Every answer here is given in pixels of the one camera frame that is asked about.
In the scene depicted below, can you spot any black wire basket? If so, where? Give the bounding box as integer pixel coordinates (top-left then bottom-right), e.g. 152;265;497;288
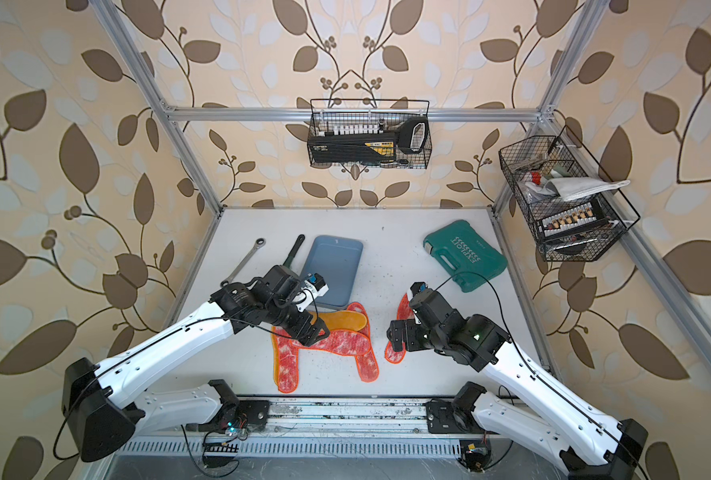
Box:
499;126;641;262
307;97;433;169

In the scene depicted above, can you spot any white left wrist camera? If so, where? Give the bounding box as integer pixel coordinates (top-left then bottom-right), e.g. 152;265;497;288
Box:
293;273;329;311

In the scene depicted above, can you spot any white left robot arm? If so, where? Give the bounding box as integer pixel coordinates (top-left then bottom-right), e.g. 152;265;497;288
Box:
62;265;330;463

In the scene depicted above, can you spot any green pipe wrench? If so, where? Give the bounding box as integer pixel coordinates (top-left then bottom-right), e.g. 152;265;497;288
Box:
283;234;306;268

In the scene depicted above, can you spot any red insole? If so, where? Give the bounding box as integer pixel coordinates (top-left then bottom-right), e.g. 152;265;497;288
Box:
385;294;415;364
272;327;302;394
314;302;379;383

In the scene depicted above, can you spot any black wire basket back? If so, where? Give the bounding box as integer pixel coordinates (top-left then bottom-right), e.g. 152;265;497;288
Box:
307;97;433;169

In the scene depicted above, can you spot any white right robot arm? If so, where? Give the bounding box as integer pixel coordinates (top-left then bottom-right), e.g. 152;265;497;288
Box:
387;282;649;479

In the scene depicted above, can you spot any green plastic tool case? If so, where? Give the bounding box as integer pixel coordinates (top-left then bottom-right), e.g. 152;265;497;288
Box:
423;220;507;293

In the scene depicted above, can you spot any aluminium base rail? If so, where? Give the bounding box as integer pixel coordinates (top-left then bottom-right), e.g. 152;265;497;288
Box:
102;395;513;460

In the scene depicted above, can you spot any silver combination wrench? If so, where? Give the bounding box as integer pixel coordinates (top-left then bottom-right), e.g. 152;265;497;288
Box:
221;238;267;287

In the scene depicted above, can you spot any yellow insole horizontal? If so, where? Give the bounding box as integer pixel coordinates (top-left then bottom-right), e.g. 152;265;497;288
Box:
318;310;367;332

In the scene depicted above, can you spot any aluminium frame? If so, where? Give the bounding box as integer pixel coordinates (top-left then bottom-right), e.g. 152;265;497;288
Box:
91;1;711;374

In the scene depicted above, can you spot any black wire basket right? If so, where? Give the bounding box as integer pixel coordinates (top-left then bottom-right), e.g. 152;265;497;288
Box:
499;126;641;262

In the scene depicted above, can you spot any socket bit set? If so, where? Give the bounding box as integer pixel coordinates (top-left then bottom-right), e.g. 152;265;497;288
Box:
541;202;607;237

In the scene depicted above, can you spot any black yellow tool box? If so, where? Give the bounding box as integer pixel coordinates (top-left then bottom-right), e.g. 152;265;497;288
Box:
308;132;397;165

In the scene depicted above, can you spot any white folded paper bag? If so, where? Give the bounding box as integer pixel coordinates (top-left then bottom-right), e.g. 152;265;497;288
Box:
545;177;631;202

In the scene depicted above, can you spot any grey-blue storage tray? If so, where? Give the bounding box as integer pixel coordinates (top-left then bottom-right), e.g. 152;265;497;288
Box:
303;235;363;310

